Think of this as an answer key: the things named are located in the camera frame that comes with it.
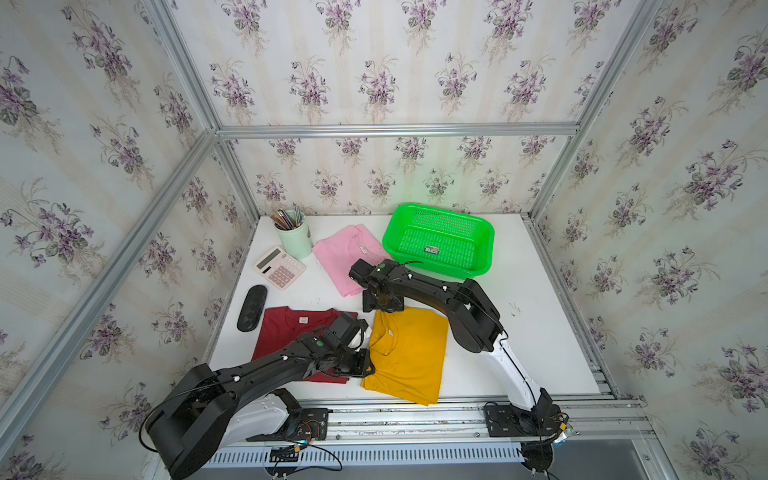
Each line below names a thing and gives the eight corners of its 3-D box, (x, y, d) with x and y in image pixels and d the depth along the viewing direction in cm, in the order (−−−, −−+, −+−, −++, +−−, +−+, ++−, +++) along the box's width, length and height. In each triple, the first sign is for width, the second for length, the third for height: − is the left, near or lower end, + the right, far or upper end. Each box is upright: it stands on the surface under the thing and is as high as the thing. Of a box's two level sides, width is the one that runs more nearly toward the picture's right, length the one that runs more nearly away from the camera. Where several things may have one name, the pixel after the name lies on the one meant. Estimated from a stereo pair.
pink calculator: (255, 269, 106) (251, 262, 103) (279, 250, 111) (277, 243, 108) (282, 291, 100) (279, 285, 97) (306, 270, 106) (304, 264, 103)
